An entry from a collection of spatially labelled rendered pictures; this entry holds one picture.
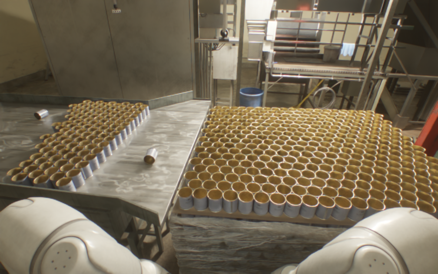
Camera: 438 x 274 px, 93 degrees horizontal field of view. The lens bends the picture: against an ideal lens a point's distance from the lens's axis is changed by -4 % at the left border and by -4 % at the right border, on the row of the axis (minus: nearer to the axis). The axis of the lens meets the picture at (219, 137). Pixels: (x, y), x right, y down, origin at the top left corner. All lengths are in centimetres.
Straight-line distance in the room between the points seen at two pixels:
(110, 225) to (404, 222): 121
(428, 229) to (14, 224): 78
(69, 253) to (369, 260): 46
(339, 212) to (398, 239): 58
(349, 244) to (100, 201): 101
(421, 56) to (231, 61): 325
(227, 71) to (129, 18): 164
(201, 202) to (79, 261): 67
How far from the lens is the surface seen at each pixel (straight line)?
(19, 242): 54
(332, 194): 117
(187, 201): 103
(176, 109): 211
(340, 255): 44
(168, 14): 353
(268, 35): 377
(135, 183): 128
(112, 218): 129
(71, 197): 127
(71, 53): 438
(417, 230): 57
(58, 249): 44
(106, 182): 135
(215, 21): 323
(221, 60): 374
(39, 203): 59
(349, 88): 486
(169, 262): 221
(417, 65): 515
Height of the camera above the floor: 189
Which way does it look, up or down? 30 degrees down
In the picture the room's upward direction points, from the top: 1 degrees clockwise
